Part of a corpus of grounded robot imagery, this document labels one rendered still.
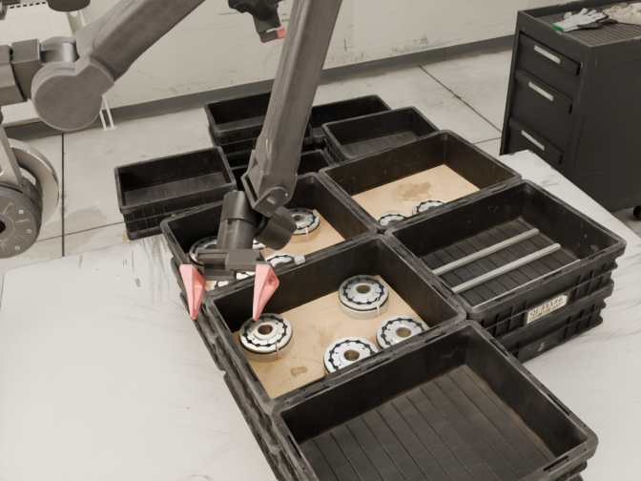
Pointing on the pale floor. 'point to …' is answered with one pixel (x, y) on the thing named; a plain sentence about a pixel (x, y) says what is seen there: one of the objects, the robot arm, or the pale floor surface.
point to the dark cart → (578, 101)
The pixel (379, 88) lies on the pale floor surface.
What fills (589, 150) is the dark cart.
